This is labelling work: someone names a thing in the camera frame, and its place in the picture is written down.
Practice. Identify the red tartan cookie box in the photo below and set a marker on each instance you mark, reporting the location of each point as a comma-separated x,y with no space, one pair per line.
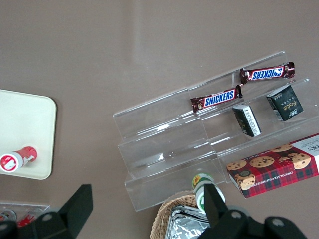
274,171

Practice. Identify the green white drink cup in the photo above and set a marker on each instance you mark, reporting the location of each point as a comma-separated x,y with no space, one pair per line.
199,180

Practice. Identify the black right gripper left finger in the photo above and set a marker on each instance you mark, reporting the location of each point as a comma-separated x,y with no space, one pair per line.
72,211

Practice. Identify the Snickers chocolate bar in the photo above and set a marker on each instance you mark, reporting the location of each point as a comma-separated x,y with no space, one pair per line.
216,98
268,72

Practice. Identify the clear acrylic bottle rack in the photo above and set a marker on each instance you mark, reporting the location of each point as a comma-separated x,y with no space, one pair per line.
37,207

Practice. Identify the cream plastic tray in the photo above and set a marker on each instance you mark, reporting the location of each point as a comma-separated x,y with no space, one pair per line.
25,119

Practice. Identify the small black snack box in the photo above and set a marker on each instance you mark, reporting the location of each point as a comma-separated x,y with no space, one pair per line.
248,120
286,104

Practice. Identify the small red white drink cup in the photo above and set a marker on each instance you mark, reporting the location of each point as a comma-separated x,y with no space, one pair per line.
25,155

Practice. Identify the light wicker basket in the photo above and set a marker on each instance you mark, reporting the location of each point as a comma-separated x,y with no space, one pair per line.
162,211

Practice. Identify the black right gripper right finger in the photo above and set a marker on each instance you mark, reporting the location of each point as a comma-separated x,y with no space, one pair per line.
219,214

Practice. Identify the red cola bottle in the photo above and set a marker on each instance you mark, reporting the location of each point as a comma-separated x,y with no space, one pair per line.
27,217
7,215

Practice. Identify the clear acrylic stepped stand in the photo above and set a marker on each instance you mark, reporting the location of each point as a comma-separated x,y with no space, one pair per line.
162,149
274,139

